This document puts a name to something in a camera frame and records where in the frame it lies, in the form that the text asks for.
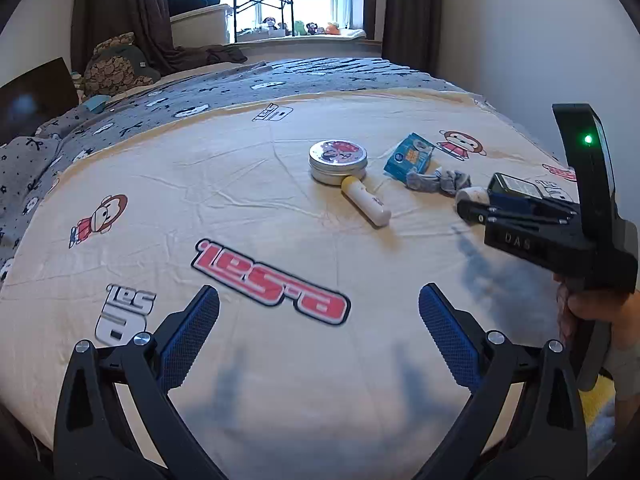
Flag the grey patterned quilt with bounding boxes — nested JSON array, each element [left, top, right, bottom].
[[1, 58, 457, 275]]

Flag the brown patterned pillow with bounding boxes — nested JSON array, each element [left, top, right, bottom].
[[82, 32, 160, 98]]

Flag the dark wooden headboard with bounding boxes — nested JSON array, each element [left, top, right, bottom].
[[0, 58, 79, 144]]

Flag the dark left curtain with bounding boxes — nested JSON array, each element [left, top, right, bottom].
[[70, 0, 247, 76]]

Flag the yellow fluffy rug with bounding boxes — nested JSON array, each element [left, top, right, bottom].
[[580, 376, 615, 469]]

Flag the blue snack packet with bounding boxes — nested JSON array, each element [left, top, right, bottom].
[[384, 132, 435, 183]]

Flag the grey sock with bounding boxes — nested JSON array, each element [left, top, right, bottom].
[[406, 167, 472, 196]]

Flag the window sill toys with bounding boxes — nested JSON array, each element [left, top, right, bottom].
[[262, 16, 341, 36]]

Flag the dark right curtain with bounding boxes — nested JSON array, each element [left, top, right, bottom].
[[364, 0, 442, 74]]

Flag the dark curtain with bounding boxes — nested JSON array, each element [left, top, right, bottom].
[[364, 0, 442, 74], [70, 0, 247, 76]]

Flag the white storage box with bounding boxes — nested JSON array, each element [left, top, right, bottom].
[[170, 3, 232, 48]]

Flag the person's right hand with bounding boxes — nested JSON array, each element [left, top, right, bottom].
[[553, 274, 639, 350]]

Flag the white yellow tube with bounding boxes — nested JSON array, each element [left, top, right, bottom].
[[341, 177, 392, 228]]

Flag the round silver tin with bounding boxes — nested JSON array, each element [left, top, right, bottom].
[[308, 140, 368, 186]]

